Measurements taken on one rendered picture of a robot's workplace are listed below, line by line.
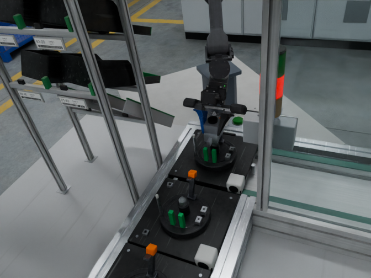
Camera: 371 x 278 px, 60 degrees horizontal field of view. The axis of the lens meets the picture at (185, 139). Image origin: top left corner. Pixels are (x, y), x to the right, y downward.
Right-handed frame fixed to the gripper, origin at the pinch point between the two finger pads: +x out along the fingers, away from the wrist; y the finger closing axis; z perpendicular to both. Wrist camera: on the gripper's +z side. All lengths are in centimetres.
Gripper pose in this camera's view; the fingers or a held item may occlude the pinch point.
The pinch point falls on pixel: (212, 123)
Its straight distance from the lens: 98.4
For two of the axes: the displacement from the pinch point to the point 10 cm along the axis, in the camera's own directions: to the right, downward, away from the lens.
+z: -3.7, 0.2, -9.3
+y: 9.2, 1.6, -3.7
